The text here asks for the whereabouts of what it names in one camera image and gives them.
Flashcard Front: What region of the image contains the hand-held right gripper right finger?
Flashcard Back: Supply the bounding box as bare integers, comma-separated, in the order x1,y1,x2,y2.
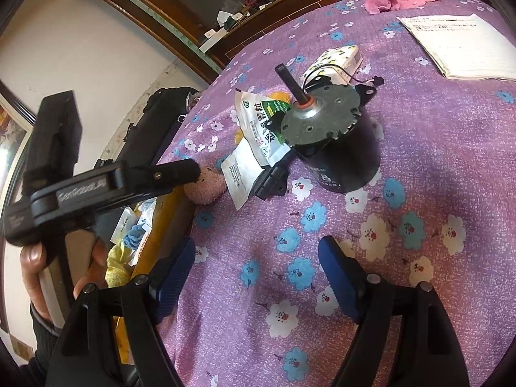
318,236,470,387

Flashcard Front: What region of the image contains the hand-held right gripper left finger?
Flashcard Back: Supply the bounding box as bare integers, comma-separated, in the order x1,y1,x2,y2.
44,237,197,387

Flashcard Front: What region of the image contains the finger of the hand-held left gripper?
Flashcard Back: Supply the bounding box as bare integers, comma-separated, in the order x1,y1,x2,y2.
116,158,203,203

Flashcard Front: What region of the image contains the pink plush toy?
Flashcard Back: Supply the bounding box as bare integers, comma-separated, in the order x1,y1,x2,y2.
183,164,227,205

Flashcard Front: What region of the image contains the yellow cloth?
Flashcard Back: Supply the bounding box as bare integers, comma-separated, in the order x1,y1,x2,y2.
105,245,140,288

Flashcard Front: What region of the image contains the white desiccant packet blue print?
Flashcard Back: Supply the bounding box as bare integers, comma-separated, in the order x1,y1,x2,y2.
111,207,140,244

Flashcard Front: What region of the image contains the person's left forearm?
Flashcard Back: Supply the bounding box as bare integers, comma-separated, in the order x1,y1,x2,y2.
0,303,63,387

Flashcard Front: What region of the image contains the person's left hand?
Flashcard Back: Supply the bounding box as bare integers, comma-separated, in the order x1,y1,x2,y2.
20,236,110,328

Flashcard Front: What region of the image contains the black bag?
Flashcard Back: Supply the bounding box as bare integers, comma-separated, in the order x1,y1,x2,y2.
108,86,203,171

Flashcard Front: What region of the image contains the small white packet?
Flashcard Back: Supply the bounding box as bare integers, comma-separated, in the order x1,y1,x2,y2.
220,141,275,211

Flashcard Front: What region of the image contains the black plastic part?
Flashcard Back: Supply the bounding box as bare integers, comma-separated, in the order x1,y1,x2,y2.
251,156,290,203

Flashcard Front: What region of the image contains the green and white packet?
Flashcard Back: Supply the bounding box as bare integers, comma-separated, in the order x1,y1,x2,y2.
233,90,293,169

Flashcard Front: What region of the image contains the grey electric motor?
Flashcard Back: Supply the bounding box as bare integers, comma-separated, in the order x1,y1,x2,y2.
274,63,382,195

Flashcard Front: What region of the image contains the purple floral tablecloth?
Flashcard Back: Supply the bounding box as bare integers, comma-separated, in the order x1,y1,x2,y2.
155,0,516,387

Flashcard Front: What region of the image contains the wooden glass cabinet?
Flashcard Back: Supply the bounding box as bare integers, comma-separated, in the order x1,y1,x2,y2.
74,0,388,84

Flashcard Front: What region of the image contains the clutter of small cabinet items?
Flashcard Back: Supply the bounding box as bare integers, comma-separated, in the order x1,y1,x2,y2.
199,0,324,54

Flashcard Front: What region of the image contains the patterned tissue pack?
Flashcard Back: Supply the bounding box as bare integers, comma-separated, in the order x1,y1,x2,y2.
302,45,364,90

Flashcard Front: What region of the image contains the white paper notebook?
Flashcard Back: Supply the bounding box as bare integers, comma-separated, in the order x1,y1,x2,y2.
396,13,516,81

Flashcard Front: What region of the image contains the pink cloth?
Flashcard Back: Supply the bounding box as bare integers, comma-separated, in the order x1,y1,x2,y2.
364,0,443,14

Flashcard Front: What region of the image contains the framed wall picture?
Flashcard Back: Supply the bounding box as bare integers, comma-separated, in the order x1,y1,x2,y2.
0,83,37,226

